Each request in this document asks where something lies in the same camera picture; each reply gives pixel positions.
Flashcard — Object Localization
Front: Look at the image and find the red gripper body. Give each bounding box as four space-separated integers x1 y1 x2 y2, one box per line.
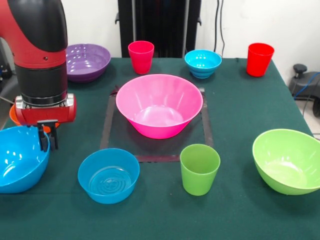
14 98 78 126

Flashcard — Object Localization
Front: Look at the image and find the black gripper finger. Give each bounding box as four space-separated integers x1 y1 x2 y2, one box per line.
37 124 50 153
49 124 60 151

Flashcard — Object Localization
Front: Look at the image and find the large blue bowl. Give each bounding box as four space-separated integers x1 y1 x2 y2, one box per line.
0 125 51 195

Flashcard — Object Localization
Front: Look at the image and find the large pink bowl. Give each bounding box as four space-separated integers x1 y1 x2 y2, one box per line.
115 73 204 140

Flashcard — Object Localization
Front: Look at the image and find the orange ribbed bowl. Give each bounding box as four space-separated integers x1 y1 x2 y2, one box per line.
9 104 61 133

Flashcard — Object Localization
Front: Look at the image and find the medium blue ribbed bowl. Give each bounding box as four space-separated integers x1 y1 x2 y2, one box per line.
77 148 141 205

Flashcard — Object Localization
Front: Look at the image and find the purple bowl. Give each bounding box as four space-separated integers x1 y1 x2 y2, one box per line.
65 43 112 84

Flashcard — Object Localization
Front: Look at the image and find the pink cup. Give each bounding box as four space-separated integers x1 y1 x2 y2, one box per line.
127 40 155 75

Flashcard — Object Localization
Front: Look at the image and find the dark green table cloth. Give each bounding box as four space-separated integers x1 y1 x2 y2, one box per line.
0 56 320 240

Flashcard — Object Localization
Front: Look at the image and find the green cup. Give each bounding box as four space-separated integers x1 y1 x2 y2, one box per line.
179 143 221 197

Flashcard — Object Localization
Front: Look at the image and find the small cyan bowl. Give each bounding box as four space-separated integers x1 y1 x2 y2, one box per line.
184 49 223 80

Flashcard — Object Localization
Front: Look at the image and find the red cup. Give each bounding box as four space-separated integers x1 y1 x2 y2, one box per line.
246 42 275 78

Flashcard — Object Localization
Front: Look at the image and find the large green bowl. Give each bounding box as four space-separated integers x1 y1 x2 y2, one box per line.
252 128 320 196

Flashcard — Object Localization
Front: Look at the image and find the black floor device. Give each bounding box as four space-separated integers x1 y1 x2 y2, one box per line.
288 63 320 101

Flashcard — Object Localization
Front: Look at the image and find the black wall cable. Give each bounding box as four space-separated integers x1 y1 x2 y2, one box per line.
214 0 226 60

